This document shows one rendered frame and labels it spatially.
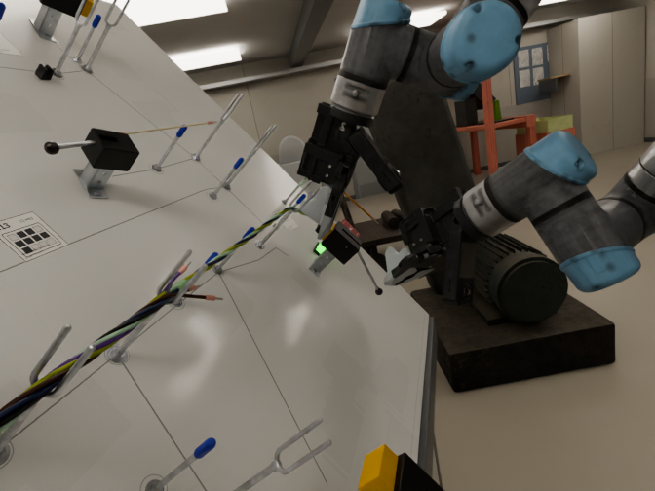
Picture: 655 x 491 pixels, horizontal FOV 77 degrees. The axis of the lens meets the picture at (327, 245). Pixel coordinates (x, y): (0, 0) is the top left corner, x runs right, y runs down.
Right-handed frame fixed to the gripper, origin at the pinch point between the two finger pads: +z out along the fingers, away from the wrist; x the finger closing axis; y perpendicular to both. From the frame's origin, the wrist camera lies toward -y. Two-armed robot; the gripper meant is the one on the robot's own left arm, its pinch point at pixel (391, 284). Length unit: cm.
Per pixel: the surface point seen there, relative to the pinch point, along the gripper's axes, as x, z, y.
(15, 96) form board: 55, 1, 26
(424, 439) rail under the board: 3.1, 0.8, -24.9
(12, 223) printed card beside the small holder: 54, -5, 4
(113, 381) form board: 45.9, -6.7, -12.2
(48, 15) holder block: 52, 3, 46
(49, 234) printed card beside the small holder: 51, -4, 4
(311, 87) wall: -340, 334, 525
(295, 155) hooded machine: -297, 373, 394
